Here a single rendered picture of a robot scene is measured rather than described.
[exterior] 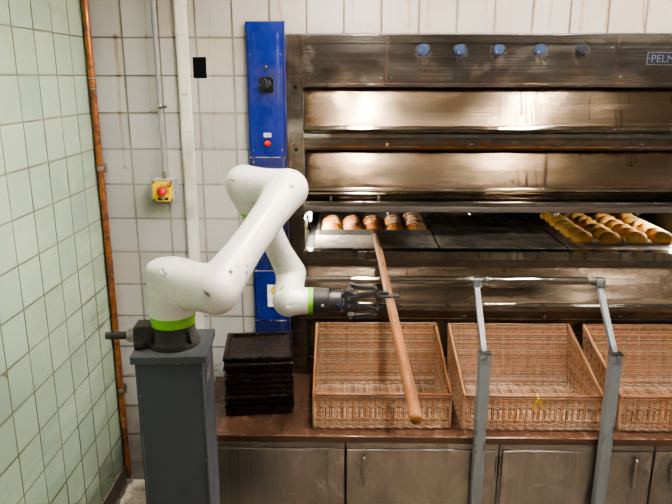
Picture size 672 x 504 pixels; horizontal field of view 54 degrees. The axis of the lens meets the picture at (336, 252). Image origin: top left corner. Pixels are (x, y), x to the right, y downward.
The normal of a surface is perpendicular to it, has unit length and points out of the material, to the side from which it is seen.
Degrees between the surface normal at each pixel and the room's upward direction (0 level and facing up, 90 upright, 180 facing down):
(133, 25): 90
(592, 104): 69
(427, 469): 90
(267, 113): 90
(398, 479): 90
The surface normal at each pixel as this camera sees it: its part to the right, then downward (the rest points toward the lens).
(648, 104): -0.03, -0.10
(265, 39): -0.02, 0.26
